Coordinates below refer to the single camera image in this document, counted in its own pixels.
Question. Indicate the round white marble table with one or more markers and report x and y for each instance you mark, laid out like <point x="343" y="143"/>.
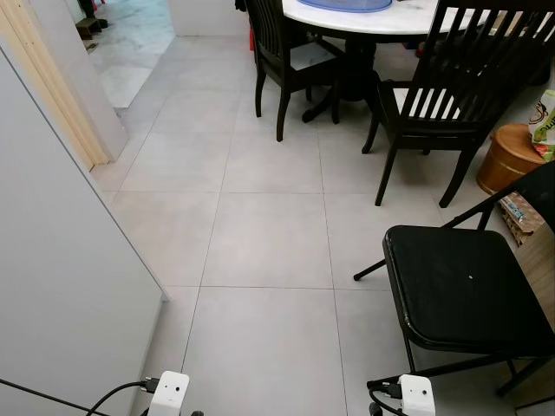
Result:
<point x="364" y="22"/>

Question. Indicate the blue plastic tray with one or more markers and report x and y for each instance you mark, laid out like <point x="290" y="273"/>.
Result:
<point x="347" y="4"/>

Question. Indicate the small dark wooden stool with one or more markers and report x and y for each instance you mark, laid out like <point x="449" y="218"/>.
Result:
<point x="89" y="26"/>

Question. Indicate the beige wooden door frame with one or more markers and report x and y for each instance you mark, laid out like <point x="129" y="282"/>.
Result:
<point x="59" y="95"/>

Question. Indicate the brown round wooden stool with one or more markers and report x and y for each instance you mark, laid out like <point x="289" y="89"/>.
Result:
<point x="503" y="165"/>

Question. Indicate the green snack bag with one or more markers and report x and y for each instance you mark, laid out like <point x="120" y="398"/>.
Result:
<point x="545" y="130"/>

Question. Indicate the white cabinet panel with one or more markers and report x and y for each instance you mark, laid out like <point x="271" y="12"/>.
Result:
<point x="61" y="303"/>

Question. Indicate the black folding chair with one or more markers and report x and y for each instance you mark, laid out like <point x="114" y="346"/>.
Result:
<point x="460" y="286"/>

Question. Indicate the dark wooden dining chair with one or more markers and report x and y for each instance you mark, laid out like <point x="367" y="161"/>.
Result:
<point x="264" y="43"/>
<point x="429" y="128"/>

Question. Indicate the colourful printed cardboard box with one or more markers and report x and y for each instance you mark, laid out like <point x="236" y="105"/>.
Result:
<point x="520" y="217"/>

